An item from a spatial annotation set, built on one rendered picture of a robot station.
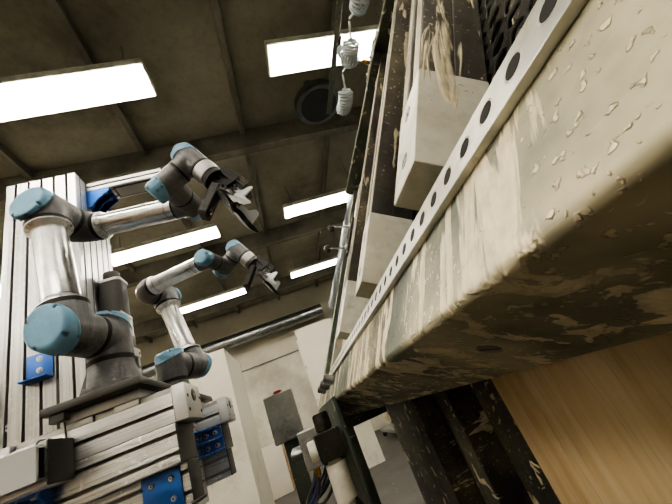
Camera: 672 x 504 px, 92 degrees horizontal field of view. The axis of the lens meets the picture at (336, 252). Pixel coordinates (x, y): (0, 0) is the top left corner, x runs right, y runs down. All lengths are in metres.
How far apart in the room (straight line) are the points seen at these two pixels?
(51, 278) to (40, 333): 0.16
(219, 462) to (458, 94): 1.39
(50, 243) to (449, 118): 1.10
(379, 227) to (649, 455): 0.41
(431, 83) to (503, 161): 0.19
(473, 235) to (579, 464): 0.48
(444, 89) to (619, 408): 0.40
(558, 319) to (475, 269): 0.06
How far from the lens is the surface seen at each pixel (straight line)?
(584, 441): 0.60
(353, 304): 0.75
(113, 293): 1.50
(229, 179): 1.01
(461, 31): 0.46
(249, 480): 3.58
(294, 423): 1.47
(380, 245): 0.50
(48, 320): 1.05
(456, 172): 0.22
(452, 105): 0.34
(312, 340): 5.14
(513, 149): 0.18
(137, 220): 1.27
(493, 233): 0.17
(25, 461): 1.01
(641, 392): 0.49
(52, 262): 1.17
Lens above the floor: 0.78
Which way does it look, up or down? 24 degrees up
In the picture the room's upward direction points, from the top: 24 degrees counter-clockwise
